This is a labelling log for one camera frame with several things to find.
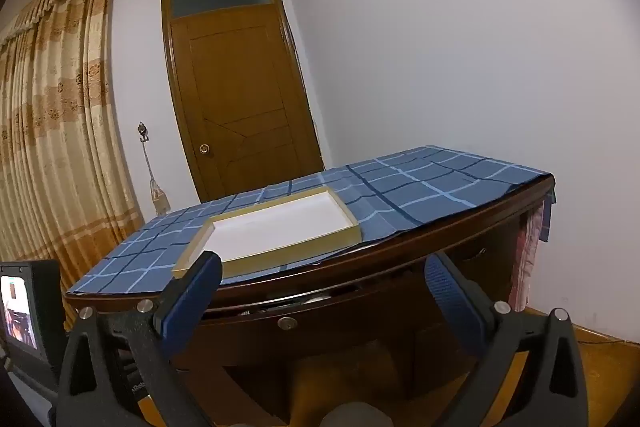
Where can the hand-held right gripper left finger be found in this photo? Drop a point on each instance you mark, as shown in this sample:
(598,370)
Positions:
(192,294)

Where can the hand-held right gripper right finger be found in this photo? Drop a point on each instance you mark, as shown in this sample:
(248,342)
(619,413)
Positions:
(450,299)

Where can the shallow white gold-edged box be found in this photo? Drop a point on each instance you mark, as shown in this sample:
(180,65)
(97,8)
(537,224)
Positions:
(280,227)

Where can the dark brown wooden desk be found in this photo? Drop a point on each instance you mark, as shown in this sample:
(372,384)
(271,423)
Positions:
(480,267)

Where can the pink hanging cloth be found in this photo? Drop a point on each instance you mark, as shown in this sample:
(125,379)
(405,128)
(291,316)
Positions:
(525,257)

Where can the beige curtain tassel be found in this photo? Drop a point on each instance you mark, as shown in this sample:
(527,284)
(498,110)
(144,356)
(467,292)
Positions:
(159,197)

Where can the blue plaid tablecloth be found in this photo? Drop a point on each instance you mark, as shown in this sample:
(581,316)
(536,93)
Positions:
(425,192)

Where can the brass door knob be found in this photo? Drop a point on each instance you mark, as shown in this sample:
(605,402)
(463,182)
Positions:
(204,149)

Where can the beige patterned curtain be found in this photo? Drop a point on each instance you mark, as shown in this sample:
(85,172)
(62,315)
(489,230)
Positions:
(50,107)

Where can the brown wooden door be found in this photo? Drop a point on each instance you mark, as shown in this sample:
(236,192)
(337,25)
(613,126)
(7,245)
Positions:
(240,82)

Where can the metal wall hook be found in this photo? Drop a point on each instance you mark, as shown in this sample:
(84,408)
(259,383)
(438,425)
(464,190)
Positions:
(143,129)

